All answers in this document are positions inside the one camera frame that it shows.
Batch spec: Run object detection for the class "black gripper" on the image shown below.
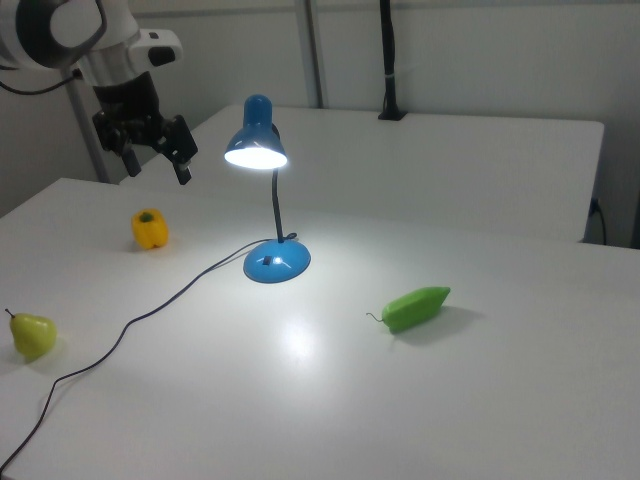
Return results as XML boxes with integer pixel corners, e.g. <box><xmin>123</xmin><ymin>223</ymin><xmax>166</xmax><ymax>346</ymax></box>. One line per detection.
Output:
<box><xmin>91</xmin><ymin>71</ymin><xmax>199</xmax><ymax>187</ymax></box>

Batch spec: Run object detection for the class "blue gooseneck desk lamp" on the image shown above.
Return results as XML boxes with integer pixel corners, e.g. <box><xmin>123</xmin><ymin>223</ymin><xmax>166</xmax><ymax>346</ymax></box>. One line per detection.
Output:
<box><xmin>223</xmin><ymin>93</ymin><xmax>312</xmax><ymax>285</ymax></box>

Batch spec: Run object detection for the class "yellow bell pepper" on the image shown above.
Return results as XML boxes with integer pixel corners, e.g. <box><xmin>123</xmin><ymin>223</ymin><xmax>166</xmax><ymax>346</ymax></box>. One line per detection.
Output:
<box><xmin>130</xmin><ymin>208</ymin><xmax>170</xmax><ymax>251</ymax></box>

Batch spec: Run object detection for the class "yellow-green pear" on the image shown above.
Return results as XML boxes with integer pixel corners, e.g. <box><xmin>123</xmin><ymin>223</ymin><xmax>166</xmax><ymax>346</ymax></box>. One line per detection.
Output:
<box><xmin>4</xmin><ymin>308</ymin><xmax>58</xmax><ymax>359</ymax></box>

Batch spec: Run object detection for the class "black pole with clamp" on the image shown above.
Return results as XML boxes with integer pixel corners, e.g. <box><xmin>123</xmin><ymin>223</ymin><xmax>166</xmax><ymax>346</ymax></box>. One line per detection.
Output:
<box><xmin>377</xmin><ymin>0</ymin><xmax>409</xmax><ymax>123</ymax></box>

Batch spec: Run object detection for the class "green pepper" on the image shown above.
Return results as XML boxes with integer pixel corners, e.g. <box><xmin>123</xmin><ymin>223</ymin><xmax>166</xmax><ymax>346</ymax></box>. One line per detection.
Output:
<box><xmin>365</xmin><ymin>285</ymin><xmax>452</xmax><ymax>334</ymax></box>

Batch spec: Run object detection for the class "grey metal post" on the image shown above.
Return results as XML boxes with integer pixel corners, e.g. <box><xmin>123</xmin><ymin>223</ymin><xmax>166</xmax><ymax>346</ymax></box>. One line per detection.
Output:
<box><xmin>63</xmin><ymin>74</ymin><xmax>112</xmax><ymax>185</ymax></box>

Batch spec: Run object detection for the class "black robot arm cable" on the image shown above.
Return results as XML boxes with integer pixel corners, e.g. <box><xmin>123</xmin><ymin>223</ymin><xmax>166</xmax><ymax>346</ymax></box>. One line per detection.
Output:
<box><xmin>0</xmin><ymin>67</ymin><xmax>84</xmax><ymax>97</ymax></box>

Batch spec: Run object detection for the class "black lamp power cord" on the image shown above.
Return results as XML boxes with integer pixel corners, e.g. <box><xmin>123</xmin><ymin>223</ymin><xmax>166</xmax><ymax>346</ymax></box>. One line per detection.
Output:
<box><xmin>0</xmin><ymin>230</ymin><xmax>300</xmax><ymax>476</ymax></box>

